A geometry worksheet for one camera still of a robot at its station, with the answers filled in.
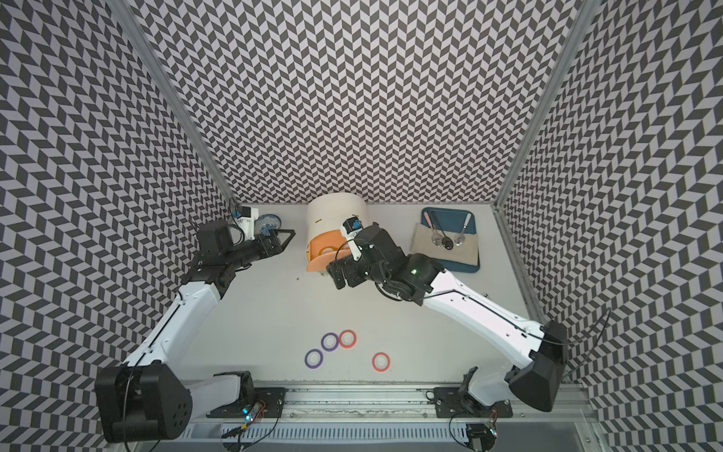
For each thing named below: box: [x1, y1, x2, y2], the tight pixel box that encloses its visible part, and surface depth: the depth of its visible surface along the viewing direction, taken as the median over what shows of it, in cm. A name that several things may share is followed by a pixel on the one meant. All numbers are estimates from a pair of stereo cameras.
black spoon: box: [431, 210, 454, 251], surface depth 107 cm
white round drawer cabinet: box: [305, 192, 369, 276], surface depth 86 cm
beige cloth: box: [408, 222, 479, 266], surface depth 107 cm
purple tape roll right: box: [320, 331, 339, 353], surface depth 85 cm
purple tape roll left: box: [304, 348, 324, 370], surface depth 82 cm
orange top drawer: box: [305, 228, 353, 273], surface depth 82 cm
